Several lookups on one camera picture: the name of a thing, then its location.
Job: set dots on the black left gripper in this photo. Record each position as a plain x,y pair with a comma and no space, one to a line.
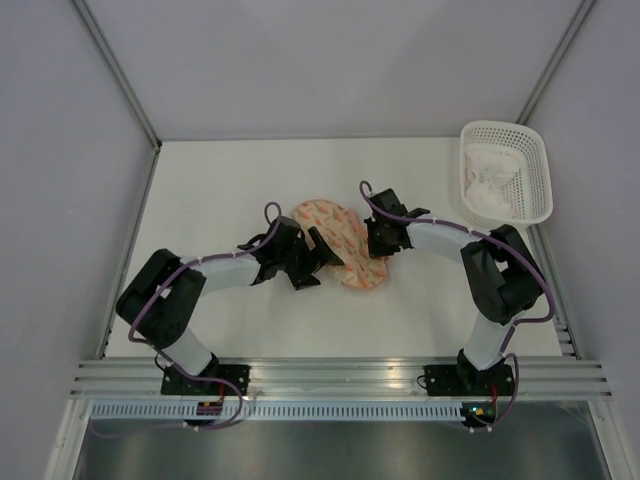
319,257

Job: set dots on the aluminium mounting rail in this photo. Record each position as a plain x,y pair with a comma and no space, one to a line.
541,378

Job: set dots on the white bra in basket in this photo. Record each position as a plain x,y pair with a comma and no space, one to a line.
491,171

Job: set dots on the left aluminium frame post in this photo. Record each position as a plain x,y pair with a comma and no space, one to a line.
103,48

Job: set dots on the floral mesh laundry bag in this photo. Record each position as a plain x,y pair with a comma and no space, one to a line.
345,235

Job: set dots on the aluminium frame post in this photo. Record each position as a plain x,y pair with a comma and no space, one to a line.
103,48
577,22

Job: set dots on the right aluminium frame post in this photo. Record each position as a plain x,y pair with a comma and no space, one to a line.
577,22

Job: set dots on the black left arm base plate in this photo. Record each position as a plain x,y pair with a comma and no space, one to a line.
223,380

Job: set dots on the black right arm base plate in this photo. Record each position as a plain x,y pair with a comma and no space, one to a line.
449,380

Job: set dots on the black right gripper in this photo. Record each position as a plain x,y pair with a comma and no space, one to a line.
376,250

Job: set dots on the white slotted cable duct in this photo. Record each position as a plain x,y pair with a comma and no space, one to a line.
280,410

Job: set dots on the white perforated plastic basket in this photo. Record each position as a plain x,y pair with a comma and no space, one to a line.
530,192

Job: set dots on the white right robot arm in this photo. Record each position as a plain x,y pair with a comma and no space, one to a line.
503,278

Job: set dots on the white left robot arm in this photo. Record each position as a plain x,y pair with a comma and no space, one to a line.
159,302

